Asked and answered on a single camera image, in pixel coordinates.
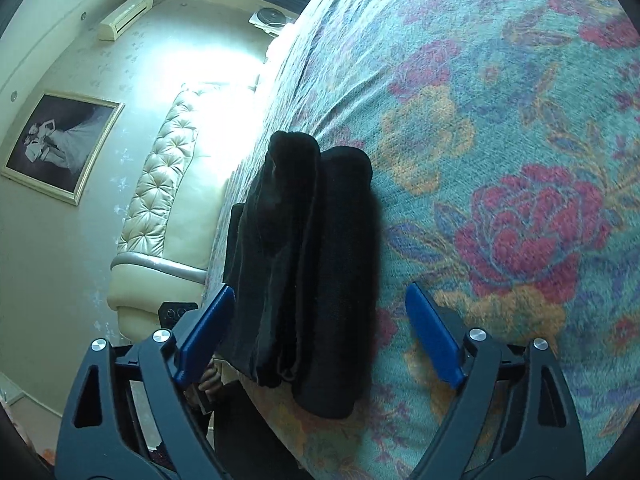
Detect black pants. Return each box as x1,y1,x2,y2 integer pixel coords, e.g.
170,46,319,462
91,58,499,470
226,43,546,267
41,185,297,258
220,131,378,419

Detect person left hand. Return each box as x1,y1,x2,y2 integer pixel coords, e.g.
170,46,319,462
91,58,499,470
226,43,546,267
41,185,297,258
184,358,222,412

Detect cream tufted headboard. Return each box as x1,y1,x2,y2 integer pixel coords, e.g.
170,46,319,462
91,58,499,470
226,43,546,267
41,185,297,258
107,82,259,341

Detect framed wedding photo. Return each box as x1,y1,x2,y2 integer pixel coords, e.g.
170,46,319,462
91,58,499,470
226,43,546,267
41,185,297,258
1,91,125,206

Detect floral bedspread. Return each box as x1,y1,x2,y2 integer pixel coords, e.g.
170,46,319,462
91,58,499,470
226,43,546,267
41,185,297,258
224,0,639,479

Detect white air conditioner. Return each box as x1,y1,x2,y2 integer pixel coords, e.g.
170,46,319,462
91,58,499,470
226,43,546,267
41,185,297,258
98,0,154,42

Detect white fan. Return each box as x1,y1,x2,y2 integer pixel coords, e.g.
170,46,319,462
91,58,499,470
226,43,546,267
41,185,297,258
248,6,295,38

